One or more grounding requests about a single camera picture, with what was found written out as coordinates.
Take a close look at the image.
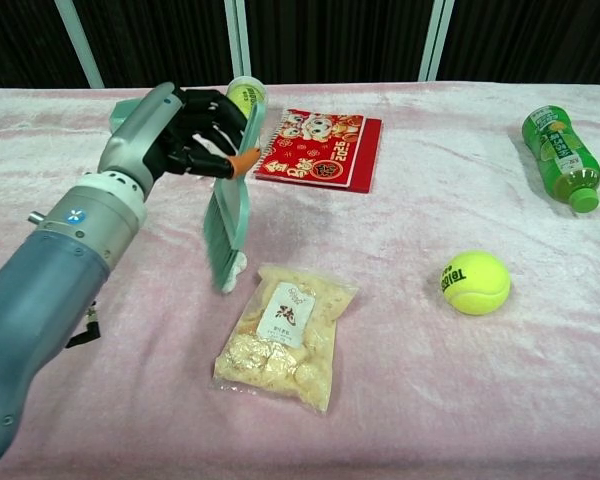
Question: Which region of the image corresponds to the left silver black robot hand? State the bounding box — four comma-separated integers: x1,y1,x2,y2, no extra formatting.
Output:
97,82,262,194

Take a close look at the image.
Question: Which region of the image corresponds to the small teal broom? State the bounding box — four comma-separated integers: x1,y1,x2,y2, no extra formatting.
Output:
202,102,267,291

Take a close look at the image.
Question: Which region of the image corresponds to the white paper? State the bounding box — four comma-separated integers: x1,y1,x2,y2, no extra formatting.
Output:
221,253,248,295

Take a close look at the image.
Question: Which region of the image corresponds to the teal dustpan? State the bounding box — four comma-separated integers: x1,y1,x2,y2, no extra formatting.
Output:
108,97,145,136

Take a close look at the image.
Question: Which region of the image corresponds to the tennis ball with black print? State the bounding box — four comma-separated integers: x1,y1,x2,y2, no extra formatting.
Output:
229,83,260,115

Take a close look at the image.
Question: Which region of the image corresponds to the clear tennis ball tube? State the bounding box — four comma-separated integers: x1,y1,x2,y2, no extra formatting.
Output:
226,75,270,117

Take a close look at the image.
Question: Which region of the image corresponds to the red spiral calendar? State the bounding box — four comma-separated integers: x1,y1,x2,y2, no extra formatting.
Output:
253,108,384,195

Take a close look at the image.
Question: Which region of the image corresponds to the clear snack bag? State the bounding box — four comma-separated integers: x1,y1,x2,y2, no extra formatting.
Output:
209,263,360,414

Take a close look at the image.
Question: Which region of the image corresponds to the loose yellow tennis ball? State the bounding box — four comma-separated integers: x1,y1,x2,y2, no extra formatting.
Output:
438,249,512,317

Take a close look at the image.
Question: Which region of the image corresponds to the pink velvet tablecloth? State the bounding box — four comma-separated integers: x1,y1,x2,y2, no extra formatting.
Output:
0,82,600,480

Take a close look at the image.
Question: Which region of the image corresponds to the green tea bottle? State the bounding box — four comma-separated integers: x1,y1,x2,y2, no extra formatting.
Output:
521,103,600,215

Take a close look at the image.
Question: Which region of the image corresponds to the white partition post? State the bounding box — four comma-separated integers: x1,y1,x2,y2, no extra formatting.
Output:
53,0,105,90
223,0,252,81
418,0,455,82

